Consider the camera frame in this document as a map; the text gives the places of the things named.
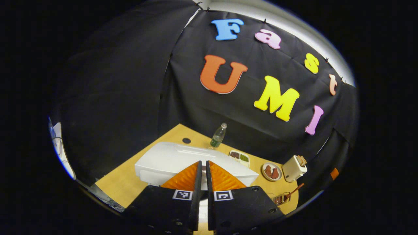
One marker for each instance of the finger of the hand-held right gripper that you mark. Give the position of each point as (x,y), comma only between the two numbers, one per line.
(334,173)

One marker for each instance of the toast slice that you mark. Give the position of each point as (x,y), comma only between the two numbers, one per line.
(302,160)

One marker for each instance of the black backdrop cloth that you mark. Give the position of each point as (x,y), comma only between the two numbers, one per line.
(130,81)

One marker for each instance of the white divided grain dish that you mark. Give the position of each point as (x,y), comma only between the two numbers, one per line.
(239,158)

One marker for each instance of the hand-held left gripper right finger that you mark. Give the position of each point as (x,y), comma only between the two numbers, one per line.
(210,195)

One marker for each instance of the brown meat piece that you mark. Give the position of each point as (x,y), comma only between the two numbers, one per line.
(268,171)
(275,173)

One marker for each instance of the clear plastic water bottle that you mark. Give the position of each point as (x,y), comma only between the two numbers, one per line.
(217,137)

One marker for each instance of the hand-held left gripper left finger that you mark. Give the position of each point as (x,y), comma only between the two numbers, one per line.
(197,195)

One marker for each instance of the white round plate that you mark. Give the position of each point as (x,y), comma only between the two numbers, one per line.
(265,179)

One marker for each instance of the white rice cooker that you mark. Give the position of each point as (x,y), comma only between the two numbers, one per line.
(163,161)

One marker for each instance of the brown wooden spoon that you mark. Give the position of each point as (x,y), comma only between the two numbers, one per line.
(294,192)

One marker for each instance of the black table grommet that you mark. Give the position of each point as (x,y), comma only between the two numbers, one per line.
(186,140)

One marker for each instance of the white toaster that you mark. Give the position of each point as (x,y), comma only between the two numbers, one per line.
(292,169)

